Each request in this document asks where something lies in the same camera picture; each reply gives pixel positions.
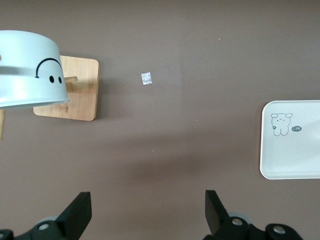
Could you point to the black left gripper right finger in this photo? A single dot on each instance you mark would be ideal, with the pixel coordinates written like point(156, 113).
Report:
point(215, 215)

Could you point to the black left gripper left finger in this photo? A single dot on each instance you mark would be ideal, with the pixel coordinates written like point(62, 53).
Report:
point(77, 215)

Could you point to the white tray with bear drawing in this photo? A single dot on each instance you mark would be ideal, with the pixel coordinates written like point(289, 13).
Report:
point(295, 155)

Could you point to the wooden mug rack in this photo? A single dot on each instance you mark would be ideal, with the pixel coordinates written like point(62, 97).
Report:
point(82, 100)

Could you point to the small clear tape piece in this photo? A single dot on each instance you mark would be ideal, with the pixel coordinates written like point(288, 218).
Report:
point(146, 78)

